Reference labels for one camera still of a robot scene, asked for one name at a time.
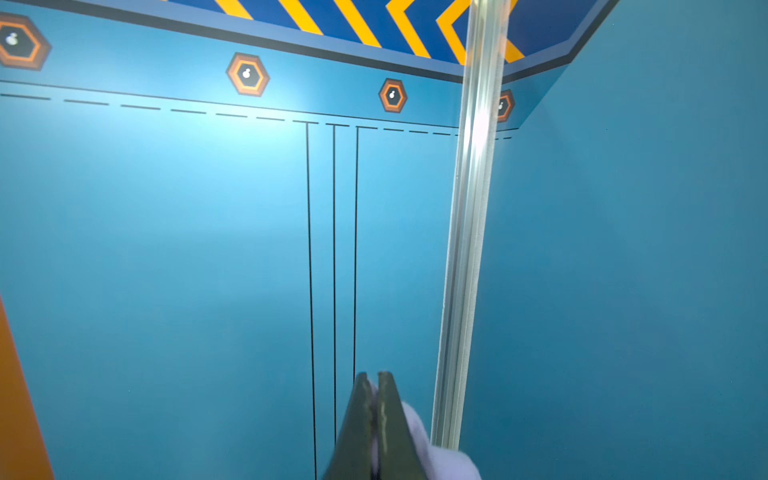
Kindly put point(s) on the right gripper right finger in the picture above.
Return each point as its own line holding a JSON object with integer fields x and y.
{"x": 397, "y": 454}

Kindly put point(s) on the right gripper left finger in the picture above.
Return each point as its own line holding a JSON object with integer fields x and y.
{"x": 352, "y": 455}

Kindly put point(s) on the purple lavender cloth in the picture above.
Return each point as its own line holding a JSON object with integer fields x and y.
{"x": 438, "y": 463}

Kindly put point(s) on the right aluminium corner post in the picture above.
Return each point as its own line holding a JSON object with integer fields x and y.
{"x": 481, "y": 88}

